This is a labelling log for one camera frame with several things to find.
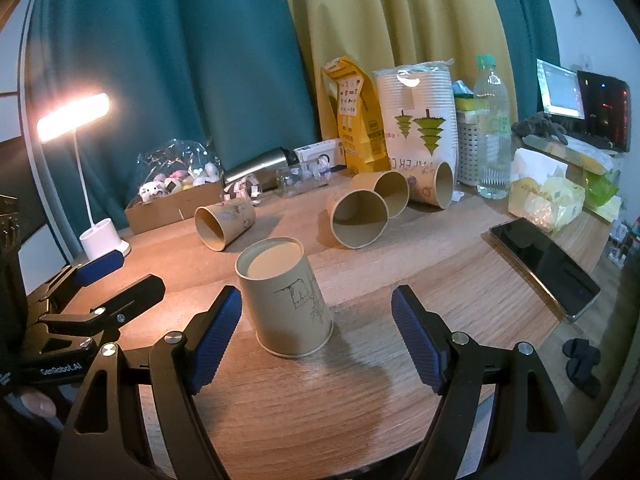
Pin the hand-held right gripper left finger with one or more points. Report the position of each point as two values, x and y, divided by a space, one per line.
220 340

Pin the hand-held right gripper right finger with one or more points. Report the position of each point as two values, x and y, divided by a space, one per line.
417 340

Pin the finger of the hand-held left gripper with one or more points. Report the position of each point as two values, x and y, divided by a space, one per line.
100 266
135 297

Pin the brown paper cup with drawing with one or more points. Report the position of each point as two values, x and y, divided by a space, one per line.
280 305

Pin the person's left hand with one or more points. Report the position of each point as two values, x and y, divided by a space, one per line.
37 403

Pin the cardboard box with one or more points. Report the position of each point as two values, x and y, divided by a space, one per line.
160 210

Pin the clear bag of candies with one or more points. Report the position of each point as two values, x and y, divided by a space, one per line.
175 170

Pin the black smartphone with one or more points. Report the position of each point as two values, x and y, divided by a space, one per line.
545 267

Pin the white desk lamp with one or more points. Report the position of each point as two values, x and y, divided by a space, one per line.
75 117

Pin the clear printed plastic wrapper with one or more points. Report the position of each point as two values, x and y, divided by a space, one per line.
242 191

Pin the black slipper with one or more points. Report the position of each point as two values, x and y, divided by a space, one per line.
585 377
580 349

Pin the steel thermos flask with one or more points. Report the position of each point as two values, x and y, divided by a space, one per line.
255 165

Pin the clear plastic small container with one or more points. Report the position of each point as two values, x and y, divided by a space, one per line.
300 177

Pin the yellow translucent plastic bag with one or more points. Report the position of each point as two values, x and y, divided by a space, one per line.
545 200

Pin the white perforated basket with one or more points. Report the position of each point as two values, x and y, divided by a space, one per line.
467 150

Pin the white small carton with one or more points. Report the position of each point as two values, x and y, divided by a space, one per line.
315 152

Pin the white tissue pack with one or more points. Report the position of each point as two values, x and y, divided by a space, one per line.
537 160

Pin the clear plastic water bottle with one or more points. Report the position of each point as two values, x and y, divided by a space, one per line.
492 135

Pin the wide teal curtain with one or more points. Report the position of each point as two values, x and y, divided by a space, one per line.
175 60

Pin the yellow paper bag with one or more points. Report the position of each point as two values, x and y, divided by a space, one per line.
352 120

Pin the sleeve of stacked paper cups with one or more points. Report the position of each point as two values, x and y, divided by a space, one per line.
415 105

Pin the green plastic bag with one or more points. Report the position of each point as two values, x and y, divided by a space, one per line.
600 187

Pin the yellow green sponge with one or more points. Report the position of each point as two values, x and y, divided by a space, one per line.
465 102

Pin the dark grey gloves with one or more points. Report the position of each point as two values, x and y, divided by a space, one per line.
537 127

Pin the yellow flat box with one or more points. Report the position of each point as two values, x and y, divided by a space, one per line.
580 152

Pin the small monitor screen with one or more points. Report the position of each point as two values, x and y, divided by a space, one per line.
562 90

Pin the black electronic device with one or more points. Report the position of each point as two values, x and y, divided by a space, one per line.
602 110

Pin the narrow teal curtain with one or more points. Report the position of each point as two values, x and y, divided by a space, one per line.
525 35

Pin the yellow curtain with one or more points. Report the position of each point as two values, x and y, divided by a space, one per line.
400 10

